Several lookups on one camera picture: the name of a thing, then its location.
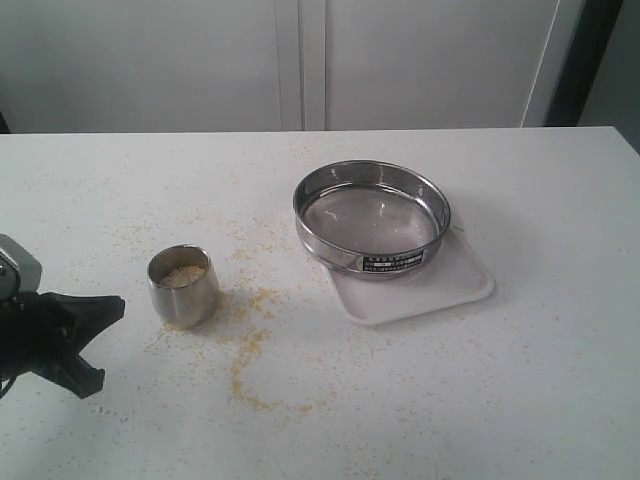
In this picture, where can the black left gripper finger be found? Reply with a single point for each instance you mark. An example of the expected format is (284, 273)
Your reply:
(62, 365)
(84, 318)

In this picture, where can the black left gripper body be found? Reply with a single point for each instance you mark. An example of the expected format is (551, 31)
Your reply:
(32, 336)

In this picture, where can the stainless steel cup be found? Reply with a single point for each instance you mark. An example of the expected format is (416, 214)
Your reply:
(188, 306)

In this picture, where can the yellow grain pile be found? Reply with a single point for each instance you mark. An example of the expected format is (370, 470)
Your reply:
(182, 276)

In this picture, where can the round stainless steel sieve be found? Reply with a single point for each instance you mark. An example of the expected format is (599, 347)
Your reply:
(370, 218)

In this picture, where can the white cabinet doors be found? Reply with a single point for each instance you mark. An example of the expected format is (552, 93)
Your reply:
(182, 66)

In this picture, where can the white plastic tray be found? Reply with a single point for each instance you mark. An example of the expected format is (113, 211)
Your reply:
(455, 276)

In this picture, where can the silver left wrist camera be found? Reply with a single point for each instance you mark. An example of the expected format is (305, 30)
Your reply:
(20, 270)

